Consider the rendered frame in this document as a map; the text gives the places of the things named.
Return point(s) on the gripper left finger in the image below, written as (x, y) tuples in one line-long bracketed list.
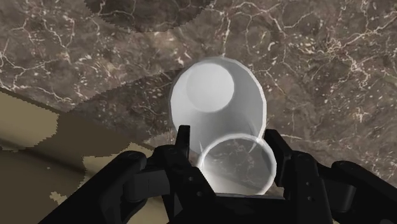
[(173, 173)]

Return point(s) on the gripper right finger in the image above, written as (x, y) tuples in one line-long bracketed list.
[(310, 183)]

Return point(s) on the clear glass cup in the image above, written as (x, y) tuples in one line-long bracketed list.
[(237, 164)]

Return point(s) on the white cup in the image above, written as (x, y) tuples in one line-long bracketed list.
[(217, 105)]

